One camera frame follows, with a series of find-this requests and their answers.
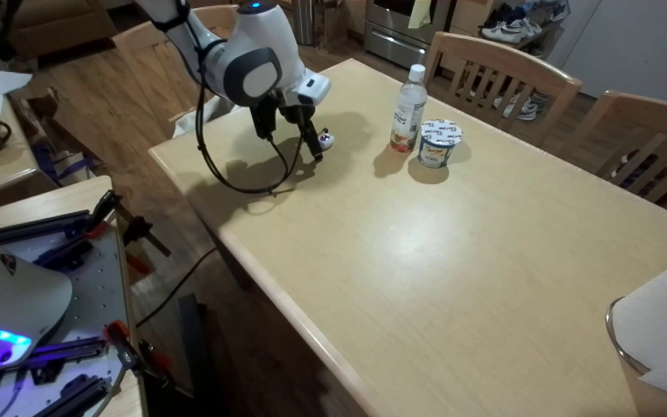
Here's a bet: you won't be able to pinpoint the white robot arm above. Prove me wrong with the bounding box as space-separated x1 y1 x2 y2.
137 0 331 160

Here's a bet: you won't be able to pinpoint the white lidded cup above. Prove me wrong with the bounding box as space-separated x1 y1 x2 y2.
419 120 464 168

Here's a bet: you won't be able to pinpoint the side wooden table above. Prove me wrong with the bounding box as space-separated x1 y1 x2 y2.
0 100 56 206

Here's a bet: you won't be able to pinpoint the black clamp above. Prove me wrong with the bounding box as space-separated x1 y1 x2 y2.
81 191 171 257

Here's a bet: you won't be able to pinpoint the wooden chair far middle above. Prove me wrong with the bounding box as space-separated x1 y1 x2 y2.
426 32 582 146

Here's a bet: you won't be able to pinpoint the white lined bin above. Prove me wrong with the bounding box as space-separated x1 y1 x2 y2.
604 270 667 417

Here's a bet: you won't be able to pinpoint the white paper bag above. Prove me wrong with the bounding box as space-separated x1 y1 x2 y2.
171 98 235 140

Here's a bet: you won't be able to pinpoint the wooden chair far right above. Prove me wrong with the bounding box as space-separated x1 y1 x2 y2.
570 92 667 210

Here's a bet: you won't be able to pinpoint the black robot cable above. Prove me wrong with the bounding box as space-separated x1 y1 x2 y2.
182 8 306 197

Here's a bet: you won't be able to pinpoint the white sneakers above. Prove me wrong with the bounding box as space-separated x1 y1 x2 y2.
483 20 543 44

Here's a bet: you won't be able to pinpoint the clear plastic bottle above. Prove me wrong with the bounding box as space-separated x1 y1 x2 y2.
389 65 426 154

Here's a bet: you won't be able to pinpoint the stainless oven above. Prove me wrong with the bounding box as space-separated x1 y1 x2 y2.
364 0 456 67

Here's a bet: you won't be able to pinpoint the small white toy figure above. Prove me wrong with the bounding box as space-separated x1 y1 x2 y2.
318 130 336 152

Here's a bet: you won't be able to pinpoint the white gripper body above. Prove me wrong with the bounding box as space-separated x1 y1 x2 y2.
274 65 331 107

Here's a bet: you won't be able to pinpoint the wooden chair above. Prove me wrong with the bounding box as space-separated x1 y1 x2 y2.
570 92 667 210
426 32 582 146

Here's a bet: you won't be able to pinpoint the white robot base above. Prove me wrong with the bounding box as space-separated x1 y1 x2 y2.
0 248 74 372

